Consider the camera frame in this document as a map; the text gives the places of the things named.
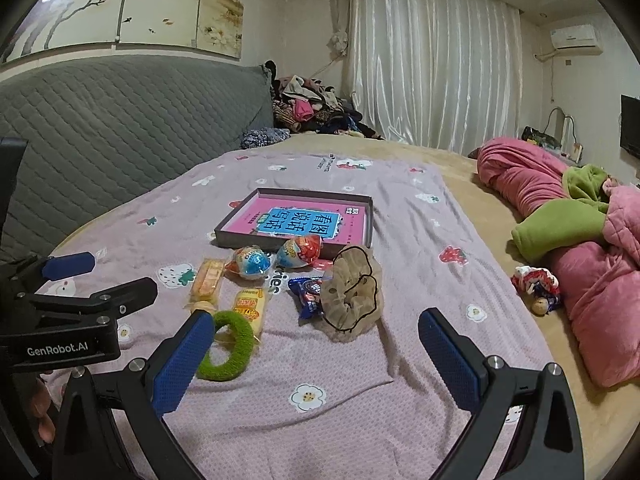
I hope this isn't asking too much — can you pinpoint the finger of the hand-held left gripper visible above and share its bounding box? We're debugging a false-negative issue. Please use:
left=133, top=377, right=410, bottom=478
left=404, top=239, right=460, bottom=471
left=15, top=251, right=97, bottom=293
left=27, top=276, right=159, bottom=322

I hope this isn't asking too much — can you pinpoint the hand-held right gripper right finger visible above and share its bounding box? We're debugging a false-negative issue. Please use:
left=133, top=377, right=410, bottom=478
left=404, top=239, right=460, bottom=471
left=417, top=308, right=586, bottom=480

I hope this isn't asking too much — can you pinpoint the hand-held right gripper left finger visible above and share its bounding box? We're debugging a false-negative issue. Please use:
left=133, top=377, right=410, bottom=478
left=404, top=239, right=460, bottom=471
left=52, top=309, right=216, bottom=480

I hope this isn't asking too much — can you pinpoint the green fuzzy hair scrunchie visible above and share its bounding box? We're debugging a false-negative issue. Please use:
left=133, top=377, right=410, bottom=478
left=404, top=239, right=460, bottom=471
left=196, top=310, right=257, bottom=381

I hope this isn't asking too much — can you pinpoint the orange wafer snack packet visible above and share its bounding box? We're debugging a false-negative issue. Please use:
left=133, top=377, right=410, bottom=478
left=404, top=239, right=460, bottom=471
left=188, top=257, right=228, bottom=312

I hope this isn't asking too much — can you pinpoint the yellow snack packet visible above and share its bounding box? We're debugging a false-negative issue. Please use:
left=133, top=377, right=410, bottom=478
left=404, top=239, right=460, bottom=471
left=227, top=287, right=271, bottom=347

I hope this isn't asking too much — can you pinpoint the brown plush toy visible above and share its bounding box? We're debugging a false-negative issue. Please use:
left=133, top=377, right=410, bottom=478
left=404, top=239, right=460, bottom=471
left=320, top=245, right=385, bottom=343

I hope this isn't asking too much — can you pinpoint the grey shallow cardboard box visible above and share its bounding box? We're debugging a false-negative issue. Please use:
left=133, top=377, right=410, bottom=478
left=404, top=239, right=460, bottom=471
left=214, top=187, right=375, bottom=262

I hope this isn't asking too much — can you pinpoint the toy egg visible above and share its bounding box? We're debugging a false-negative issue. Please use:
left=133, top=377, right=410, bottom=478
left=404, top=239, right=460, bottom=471
left=224, top=245, right=277, bottom=280
left=275, top=235, right=325, bottom=270

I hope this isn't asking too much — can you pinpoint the blue cookie packet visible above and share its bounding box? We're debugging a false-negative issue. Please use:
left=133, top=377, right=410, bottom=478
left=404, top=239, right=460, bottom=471
left=287, top=275, right=333, bottom=321

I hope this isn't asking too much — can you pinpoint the person's left hand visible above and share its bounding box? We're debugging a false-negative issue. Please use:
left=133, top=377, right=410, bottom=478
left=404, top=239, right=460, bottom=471
left=30, top=379, right=57, bottom=444

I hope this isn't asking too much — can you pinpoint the purple printed blanket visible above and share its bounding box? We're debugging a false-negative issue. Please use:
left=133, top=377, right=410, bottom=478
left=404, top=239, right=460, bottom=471
left=35, top=147, right=556, bottom=480

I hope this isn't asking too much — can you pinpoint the small red white doll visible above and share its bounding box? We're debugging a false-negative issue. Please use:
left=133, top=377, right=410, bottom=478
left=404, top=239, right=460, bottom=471
left=511, top=264, right=563, bottom=317

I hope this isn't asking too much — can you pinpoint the pink book with blue label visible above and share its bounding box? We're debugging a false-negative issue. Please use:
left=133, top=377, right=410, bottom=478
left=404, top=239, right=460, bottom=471
left=222, top=195, right=368, bottom=249

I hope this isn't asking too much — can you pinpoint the grey quilted headboard cover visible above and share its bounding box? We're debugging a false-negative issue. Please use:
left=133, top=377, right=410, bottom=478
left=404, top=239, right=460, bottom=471
left=0, top=55, right=275, bottom=263

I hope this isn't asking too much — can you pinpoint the tan bed sheet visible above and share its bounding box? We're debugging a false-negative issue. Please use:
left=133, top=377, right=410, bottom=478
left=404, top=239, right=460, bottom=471
left=280, top=132, right=640, bottom=480

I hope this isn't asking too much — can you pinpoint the green fleece blanket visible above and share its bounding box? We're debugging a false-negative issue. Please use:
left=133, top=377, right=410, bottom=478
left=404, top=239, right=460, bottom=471
left=511, top=164, right=621, bottom=266

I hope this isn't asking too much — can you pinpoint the pink quilt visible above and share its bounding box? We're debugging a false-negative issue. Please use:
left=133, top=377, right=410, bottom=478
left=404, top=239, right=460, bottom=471
left=475, top=136, right=640, bottom=388

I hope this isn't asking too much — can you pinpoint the blue floral cloth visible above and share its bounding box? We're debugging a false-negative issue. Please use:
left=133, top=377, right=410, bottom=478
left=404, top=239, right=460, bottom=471
left=241, top=127, right=292, bottom=150

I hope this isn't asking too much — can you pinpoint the dark bag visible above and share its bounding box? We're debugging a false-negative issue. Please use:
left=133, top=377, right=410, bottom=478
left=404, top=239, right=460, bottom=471
left=522, top=126, right=558, bottom=148

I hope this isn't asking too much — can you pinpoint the pile of clothes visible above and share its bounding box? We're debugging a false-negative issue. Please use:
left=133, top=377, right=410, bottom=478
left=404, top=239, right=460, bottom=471
left=270, top=60, right=386, bottom=141

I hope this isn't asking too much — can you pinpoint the black television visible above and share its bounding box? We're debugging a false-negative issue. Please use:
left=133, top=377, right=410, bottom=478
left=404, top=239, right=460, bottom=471
left=620, top=94, right=640, bottom=156

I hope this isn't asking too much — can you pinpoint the white sheer curtain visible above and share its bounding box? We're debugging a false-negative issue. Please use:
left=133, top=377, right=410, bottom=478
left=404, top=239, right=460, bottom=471
left=345, top=0, right=523, bottom=153

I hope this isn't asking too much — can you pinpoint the white curtain tieback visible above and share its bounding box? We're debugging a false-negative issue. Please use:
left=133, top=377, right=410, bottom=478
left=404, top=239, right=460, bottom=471
left=327, top=29, right=351, bottom=57

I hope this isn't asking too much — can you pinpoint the white air conditioner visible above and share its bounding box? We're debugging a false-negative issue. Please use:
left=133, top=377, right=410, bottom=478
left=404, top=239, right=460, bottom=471
left=550, top=24, right=603, bottom=55

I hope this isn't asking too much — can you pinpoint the white cable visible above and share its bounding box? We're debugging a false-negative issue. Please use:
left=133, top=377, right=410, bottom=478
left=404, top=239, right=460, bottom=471
left=545, top=106, right=577, bottom=152

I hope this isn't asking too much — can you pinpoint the floral wall poster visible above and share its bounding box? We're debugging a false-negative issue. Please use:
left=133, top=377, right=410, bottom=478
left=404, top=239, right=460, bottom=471
left=0, top=0, right=246, bottom=64

